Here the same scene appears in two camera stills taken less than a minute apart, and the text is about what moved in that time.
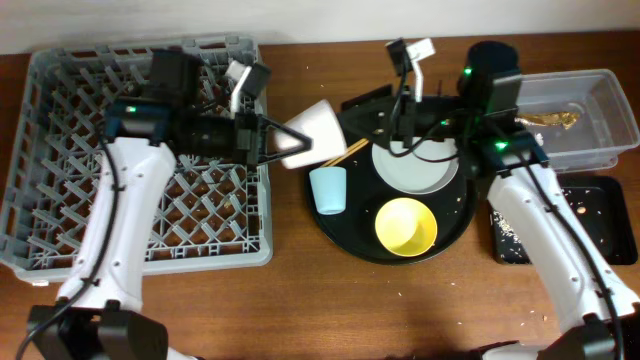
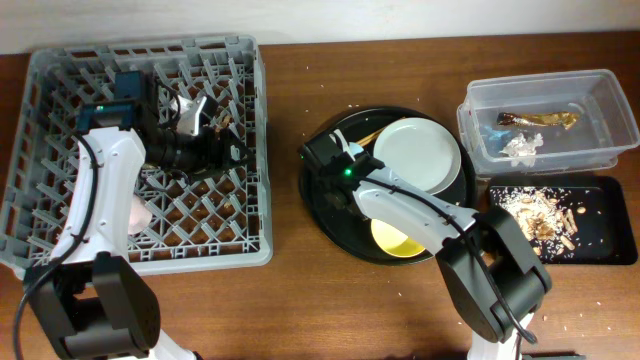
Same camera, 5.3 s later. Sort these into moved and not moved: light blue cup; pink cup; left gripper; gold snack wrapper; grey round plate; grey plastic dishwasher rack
Moved: light blue cup; pink cup; left gripper
Not moved: grey plastic dishwasher rack; grey round plate; gold snack wrapper
